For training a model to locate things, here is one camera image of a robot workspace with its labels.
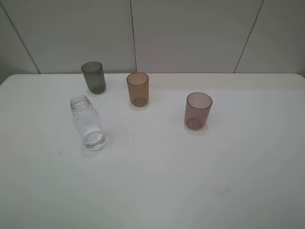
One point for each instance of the orange translucent cup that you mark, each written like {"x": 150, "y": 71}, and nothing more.
{"x": 138, "y": 88}

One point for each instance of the pink translucent cup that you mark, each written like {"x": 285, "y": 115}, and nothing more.
{"x": 197, "y": 109}

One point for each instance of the grey translucent cup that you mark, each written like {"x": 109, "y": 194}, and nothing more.
{"x": 94, "y": 77}

